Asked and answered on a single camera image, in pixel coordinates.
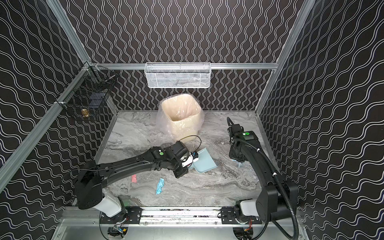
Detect teal dustpan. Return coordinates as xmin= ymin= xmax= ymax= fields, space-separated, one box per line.
xmin=189 ymin=148 xmax=218 ymax=174

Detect teal hand brush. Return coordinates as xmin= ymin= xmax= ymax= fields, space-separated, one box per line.
xmin=238 ymin=162 xmax=245 ymax=169

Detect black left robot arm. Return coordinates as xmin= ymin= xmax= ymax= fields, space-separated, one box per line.
xmin=75 ymin=141 xmax=190 ymax=218

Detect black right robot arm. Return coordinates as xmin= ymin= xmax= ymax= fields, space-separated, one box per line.
xmin=227 ymin=118 xmax=300 ymax=240

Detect beige trash bin with liner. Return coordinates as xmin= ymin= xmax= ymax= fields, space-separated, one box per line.
xmin=156 ymin=94 xmax=205 ymax=143

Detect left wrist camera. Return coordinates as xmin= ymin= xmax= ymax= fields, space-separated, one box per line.
xmin=182 ymin=151 xmax=199 ymax=168

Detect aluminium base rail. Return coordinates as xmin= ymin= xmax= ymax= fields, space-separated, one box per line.
xmin=59 ymin=205 xmax=304 ymax=228

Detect white mesh wall basket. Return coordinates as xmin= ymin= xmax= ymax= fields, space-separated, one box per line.
xmin=144 ymin=62 xmax=212 ymax=89

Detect black wire wall basket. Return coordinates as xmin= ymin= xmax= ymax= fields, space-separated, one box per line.
xmin=59 ymin=64 xmax=118 ymax=121

